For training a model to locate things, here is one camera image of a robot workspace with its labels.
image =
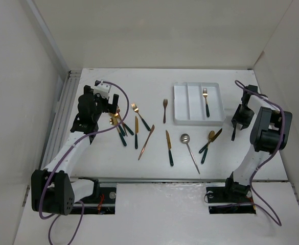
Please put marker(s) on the gold spoon green handle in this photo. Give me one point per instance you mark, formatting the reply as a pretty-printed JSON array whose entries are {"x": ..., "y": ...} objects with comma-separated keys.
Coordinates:
[{"x": 116, "y": 117}]

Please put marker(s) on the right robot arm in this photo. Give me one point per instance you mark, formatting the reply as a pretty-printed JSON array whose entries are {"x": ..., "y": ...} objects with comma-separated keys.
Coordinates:
[{"x": 269, "y": 135}]

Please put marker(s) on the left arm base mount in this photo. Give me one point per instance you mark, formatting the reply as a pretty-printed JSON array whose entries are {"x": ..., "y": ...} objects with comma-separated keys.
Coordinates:
[{"x": 100, "y": 199}]

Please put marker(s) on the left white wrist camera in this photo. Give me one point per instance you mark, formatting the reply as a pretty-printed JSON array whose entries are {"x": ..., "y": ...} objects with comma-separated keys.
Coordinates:
[{"x": 103, "y": 89}]

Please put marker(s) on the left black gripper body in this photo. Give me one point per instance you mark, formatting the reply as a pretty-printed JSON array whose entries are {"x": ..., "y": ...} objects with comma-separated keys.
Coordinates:
[{"x": 101, "y": 104}]

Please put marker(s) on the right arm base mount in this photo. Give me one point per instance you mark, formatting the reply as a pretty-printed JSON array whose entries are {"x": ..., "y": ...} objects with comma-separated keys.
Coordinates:
[{"x": 222, "y": 201}]

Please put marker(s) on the gold knife green handle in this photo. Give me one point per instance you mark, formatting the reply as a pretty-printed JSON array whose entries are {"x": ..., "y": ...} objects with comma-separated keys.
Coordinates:
[
  {"x": 136, "y": 131},
  {"x": 169, "y": 149}
]

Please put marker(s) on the silver round spoon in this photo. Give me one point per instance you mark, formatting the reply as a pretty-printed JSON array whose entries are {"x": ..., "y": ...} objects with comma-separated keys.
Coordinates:
[{"x": 185, "y": 139}]

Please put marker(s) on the gold fork green handle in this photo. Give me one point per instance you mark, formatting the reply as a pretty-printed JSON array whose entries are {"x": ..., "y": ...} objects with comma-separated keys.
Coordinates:
[{"x": 136, "y": 110}]

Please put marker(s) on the rose gold fork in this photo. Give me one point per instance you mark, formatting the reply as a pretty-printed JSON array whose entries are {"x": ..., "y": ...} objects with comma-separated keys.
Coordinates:
[{"x": 165, "y": 103}]

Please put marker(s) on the gold knife cluster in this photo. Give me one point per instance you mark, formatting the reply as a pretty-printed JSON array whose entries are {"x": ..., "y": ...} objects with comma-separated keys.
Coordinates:
[{"x": 214, "y": 138}]

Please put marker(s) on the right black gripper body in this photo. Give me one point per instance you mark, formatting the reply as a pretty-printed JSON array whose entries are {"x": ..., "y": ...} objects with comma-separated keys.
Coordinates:
[{"x": 243, "y": 115}]

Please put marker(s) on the gold spoon cluster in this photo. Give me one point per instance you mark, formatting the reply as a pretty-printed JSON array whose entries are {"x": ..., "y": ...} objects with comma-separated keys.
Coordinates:
[
  {"x": 114, "y": 122},
  {"x": 211, "y": 135}
]

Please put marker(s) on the aluminium rail frame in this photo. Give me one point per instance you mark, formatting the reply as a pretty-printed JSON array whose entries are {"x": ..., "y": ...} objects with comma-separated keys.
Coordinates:
[{"x": 62, "y": 112}]

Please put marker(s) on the rose gold knife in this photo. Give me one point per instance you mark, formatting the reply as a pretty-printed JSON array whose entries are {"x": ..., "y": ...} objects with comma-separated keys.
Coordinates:
[{"x": 145, "y": 144}]

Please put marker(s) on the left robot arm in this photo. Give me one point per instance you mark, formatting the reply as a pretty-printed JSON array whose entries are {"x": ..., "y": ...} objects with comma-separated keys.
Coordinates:
[{"x": 52, "y": 190}]

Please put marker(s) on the white divided cutlery tray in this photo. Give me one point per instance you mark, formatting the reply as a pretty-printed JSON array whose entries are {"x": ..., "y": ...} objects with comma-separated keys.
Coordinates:
[{"x": 189, "y": 104}]

